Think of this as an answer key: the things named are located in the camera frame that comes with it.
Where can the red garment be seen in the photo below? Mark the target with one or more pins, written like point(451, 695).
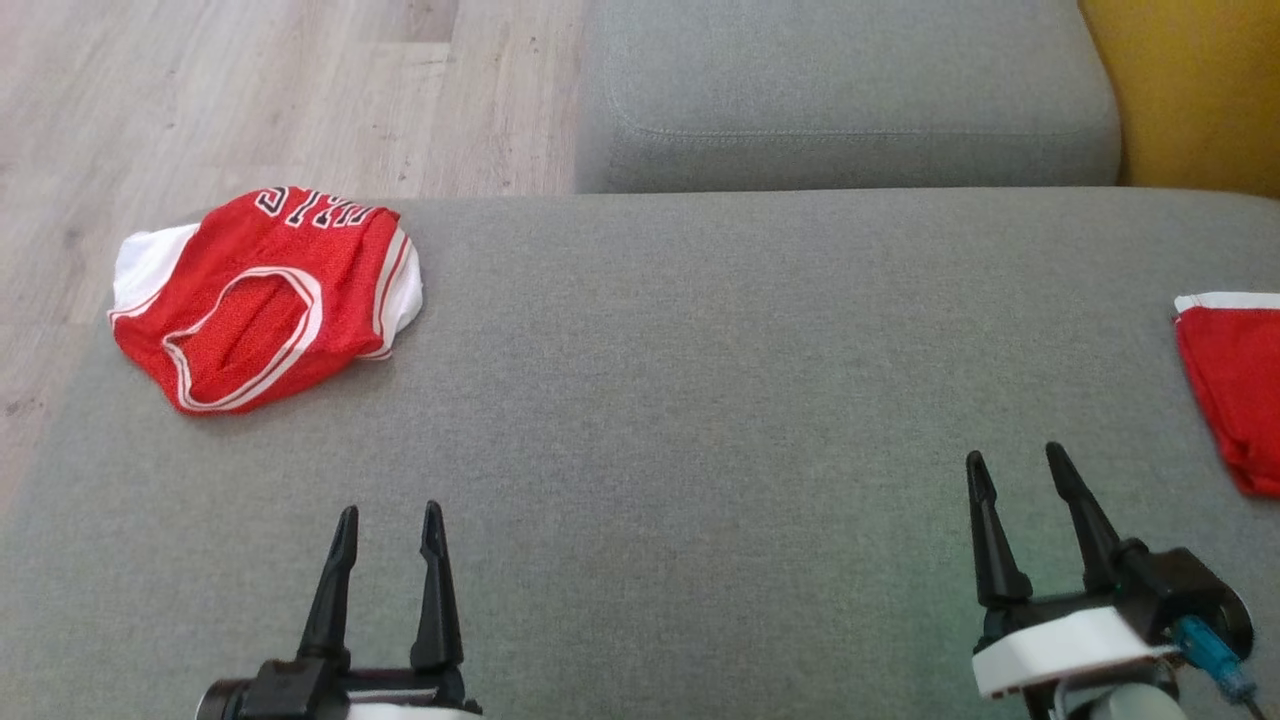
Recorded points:
point(1245, 390)

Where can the grey fabric sofa seat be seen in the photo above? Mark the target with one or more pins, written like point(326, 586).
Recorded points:
point(700, 420)

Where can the red jersey with Bulls print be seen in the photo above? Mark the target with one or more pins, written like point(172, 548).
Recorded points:
point(250, 255)

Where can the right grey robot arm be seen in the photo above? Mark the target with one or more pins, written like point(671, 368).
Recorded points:
point(1120, 703)

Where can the grey sofa back cushion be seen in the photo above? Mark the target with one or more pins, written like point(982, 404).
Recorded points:
point(850, 70)

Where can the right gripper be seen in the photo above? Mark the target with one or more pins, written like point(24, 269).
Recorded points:
point(1060, 640)

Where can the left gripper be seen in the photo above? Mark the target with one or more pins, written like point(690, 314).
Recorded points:
point(300, 695)

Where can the mustard yellow cushion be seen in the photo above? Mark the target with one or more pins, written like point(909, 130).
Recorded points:
point(1200, 80)

